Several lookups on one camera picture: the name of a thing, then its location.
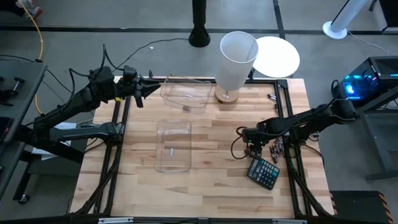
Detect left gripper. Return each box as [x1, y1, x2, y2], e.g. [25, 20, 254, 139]
[115, 76, 162, 108]

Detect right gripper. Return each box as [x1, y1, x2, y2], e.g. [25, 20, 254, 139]
[242, 126, 266, 159]

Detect black desk calculator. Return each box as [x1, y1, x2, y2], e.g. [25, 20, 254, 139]
[246, 157, 280, 191]

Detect clear plastic bin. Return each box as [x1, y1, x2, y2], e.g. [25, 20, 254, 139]
[159, 76, 213, 115]
[154, 119, 193, 174]

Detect black pole stand base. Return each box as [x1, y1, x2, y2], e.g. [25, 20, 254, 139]
[188, 0, 211, 49]

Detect white shade wooden base lamp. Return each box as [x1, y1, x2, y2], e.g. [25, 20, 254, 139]
[213, 30, 259, 105]

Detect white paper sheet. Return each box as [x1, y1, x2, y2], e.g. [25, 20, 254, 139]
[57, 121, 77, 130]
[30, 146, 58, 161]

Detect black box with hazard stripes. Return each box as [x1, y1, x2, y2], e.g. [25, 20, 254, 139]
[329, 190, 395, 224]

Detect grey side table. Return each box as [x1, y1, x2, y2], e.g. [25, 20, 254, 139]
[0, 60, 48, 205]

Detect dark grey computer stand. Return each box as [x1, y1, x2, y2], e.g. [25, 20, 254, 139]
[341, 90, 398, 182]

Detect black clamp tool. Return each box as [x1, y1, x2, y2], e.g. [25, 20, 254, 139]
[0, 77, 25, 106]

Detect person's shoe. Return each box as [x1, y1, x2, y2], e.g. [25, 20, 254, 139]
[17, 0, 44, 20]

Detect black computer with coloured lights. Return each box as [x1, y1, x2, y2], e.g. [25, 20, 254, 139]
[337, 55, 398, 102]

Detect black device with red light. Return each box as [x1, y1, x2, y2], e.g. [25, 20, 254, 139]
[0, 116, 13, 141]

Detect white fan base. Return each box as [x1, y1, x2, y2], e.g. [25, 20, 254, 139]
[322, 0, 371, 40]

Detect tall black cabinet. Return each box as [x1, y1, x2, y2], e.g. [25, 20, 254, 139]
[369, 0, 398, 34]

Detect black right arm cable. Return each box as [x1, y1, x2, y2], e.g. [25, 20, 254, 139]
[230, 126, 249, 160]

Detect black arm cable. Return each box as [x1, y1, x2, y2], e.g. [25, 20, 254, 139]
[230, 126, 249, 160]
[68, 43, 125, 94]

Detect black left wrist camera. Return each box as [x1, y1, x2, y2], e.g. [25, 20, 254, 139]
[123, 65, 138, 82]

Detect black floor cable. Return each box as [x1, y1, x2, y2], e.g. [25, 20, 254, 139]
[116, 37, 190, 71]

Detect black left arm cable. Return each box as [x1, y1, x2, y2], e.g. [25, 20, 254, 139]
[68, 43, 125, 94]

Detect black aluminium table frame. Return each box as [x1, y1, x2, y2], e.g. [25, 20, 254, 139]
[70, 76, 335, 224]

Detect silver metal bracket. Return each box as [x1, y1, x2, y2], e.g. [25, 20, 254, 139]
[272, 219, 308, 224]
[98, 217, 134, 224]

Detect yellow floor cable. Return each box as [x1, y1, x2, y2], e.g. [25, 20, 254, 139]
[15, 0, 44, 115]

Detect white fan cable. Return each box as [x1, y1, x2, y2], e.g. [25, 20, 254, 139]
[346, 30, 389, 55]

